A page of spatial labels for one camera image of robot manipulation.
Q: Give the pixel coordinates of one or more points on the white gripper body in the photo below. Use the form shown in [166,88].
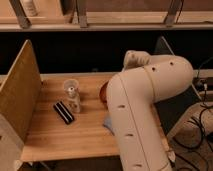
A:
[134,59]

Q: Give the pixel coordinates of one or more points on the orange ceramic bowl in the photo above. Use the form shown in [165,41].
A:
[102,94]

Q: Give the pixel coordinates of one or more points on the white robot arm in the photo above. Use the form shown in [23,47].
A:
[144,80]

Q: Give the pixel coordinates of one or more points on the right dark side panel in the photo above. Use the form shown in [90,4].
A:
[162,47]

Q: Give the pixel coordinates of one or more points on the wooden shelf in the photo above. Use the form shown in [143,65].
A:
[107,15]

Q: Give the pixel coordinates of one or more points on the clear plastic cup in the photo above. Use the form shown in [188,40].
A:
[70,86]

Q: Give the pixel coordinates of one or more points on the blue sponge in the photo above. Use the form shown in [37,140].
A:
[108,124]

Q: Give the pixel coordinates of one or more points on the clear plastic bottle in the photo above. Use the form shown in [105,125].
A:
[74,99]

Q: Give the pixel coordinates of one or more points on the black striped box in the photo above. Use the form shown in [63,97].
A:
[64,113]

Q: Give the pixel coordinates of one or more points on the white bottle on shelf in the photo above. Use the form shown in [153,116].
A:
[30,8]

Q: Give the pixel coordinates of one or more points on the left wooden side panel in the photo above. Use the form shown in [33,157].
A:
[18,94]

